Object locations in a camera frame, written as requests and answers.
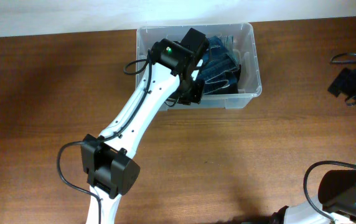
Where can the clear plastic storage container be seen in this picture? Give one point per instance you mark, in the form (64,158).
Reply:
(244,48)

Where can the dark blue jeans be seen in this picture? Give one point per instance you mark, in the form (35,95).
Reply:
(218,69)

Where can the light blue jeans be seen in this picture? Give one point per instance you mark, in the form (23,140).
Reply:
(228,43)

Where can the dark green-black garment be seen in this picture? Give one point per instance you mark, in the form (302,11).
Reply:
(237,74)

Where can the white-black left gripper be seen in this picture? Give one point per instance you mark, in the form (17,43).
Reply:
(196,95)

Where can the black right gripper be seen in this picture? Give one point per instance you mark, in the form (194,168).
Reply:
(341,83)

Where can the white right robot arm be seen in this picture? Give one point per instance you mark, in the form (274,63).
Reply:
(336,198)

